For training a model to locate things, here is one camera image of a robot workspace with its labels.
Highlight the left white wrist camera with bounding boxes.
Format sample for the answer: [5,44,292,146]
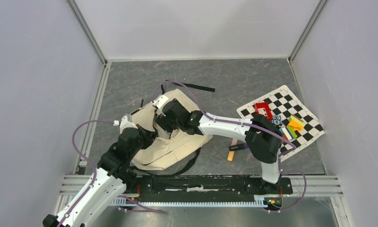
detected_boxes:
[113,114,137,134]

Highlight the red toy block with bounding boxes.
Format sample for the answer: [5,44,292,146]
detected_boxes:
[254,102,273,121]

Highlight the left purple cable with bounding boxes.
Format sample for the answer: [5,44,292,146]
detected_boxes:
[56,120,163,227]

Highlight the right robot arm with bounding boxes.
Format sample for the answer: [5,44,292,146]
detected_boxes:
[152,96,283,193]

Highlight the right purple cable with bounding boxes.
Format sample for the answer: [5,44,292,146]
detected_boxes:
[151,80,307,214]

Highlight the black white chessboard mat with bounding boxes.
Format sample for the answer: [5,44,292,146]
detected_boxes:
[237,85,325,161]

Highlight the purple highlighter pen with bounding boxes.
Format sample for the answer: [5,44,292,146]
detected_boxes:
[229,143,248,151]

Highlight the purple cable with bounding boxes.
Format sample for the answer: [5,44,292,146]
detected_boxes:
[56,120,163,227]
[151,80,307,214]

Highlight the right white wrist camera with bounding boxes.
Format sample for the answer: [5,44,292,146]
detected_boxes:
[151,95,169,110]

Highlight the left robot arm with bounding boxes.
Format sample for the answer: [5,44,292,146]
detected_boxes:
[43,124,157,227]

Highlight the colourful toy block pile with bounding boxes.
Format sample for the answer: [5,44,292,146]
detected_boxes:
[279,115,306,141]

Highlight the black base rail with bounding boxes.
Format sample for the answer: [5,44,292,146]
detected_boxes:
[124,175,293,209]

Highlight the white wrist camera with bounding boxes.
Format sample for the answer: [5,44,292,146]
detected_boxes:
[151,95,169,110]
[113,114,137,134]

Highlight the beige canvas backpack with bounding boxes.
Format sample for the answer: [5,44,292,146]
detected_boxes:
[131,103,213,171]

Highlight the blue owl figure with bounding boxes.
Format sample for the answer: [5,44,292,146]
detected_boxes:
[271,115,283,128]

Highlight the orange highlighter pen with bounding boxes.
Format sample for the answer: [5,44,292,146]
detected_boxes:
[227,151,235,162]

